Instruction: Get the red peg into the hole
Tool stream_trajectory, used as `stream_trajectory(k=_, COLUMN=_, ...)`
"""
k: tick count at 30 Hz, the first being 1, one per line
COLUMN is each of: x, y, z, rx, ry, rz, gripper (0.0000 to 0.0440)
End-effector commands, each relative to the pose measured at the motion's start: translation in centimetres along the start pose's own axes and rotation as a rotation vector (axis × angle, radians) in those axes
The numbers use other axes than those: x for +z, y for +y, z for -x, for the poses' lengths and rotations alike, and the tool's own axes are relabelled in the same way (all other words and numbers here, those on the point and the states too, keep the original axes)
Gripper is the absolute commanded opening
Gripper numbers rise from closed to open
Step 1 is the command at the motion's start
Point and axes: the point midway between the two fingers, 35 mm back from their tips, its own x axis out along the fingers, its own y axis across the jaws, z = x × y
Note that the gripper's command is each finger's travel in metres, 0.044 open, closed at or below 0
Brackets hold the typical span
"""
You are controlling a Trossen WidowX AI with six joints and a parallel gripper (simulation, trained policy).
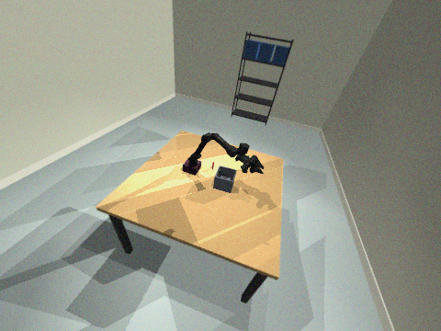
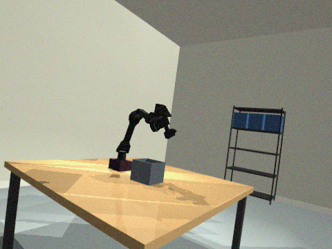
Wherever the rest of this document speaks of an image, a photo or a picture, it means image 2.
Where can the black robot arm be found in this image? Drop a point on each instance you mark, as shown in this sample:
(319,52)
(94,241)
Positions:
(134,118)

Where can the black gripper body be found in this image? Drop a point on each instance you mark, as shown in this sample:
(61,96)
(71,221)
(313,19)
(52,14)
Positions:
(164,122)

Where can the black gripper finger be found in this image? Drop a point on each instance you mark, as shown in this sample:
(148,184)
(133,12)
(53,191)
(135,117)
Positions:
(164,112)
(170,133)

